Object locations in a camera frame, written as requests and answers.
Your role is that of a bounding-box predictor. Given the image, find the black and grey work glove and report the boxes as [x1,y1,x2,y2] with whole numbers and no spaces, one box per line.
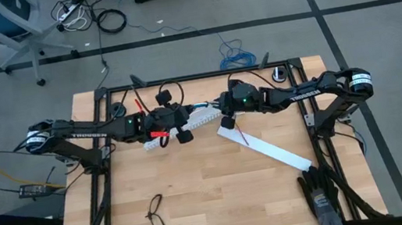
[294,161,347,225]

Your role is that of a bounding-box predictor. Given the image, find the white power strip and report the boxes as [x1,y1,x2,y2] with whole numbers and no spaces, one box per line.
[54,0,88,24]

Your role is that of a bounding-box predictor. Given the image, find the black-framed eyeglasses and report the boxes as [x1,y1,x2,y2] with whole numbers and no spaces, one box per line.
[142,193,169,225]

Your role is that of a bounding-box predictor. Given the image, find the thin black rod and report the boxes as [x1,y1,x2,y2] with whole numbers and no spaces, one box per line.
[233,120,250,148]

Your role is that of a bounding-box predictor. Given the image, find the black and white tape roll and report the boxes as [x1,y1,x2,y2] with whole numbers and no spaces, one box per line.
[269,64,290,85]

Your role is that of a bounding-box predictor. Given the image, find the white slotted cable duct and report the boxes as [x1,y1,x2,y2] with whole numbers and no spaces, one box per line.
[138,97,247,154]

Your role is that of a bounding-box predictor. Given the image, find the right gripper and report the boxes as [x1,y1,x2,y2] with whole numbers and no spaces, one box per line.
[214,79,248,132]

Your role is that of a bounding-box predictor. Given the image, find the white duct cover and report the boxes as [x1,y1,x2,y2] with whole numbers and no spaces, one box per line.
[215,112,315,184]

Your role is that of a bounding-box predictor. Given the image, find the black coiled cable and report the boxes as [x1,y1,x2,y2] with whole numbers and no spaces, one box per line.
[93,5,130,37]

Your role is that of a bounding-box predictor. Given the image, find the black aluminium table frame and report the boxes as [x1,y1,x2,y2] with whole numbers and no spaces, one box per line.
[36,47,393,225]

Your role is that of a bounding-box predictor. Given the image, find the blue cable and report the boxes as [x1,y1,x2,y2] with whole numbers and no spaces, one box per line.
[215,35,259,72]
[190,102,210,112]

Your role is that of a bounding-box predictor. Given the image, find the dark tape roll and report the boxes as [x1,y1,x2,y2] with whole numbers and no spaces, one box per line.
[109,100,129,121]

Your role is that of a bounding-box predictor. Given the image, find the blue coiled cable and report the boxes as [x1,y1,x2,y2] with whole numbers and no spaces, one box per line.
[215,35,259,72]

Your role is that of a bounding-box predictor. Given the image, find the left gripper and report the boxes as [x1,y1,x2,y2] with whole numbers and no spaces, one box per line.
[144,86,196,149]

